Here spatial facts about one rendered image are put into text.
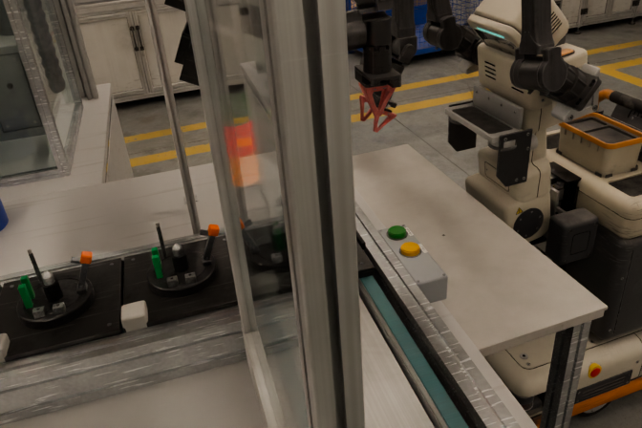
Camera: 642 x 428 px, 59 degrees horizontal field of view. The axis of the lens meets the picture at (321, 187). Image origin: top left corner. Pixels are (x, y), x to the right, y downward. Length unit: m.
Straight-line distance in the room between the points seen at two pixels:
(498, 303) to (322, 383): 0.97
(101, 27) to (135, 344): 4.15
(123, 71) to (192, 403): 4.26
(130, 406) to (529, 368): 1.26
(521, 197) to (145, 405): 1.14
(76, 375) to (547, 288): 0.95
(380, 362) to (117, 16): 4.31
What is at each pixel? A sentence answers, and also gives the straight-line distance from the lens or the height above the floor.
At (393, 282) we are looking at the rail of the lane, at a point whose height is 0.96.
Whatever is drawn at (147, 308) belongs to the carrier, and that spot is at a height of 0.97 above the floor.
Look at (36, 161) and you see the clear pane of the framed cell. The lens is 2.06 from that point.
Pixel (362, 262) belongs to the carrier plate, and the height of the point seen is 0.97.
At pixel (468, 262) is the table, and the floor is 0.86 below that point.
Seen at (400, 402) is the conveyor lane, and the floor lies 0.92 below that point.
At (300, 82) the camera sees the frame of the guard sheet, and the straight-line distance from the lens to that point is 0.24.
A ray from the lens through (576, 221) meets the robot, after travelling 1.80.
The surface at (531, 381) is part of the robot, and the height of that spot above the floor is 0.27.
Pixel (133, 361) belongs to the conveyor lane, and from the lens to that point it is 1.13.
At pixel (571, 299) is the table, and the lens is 1.33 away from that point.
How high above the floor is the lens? 1.68
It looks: 29 degrees down
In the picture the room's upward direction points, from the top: 4 degrees counter-clockwise
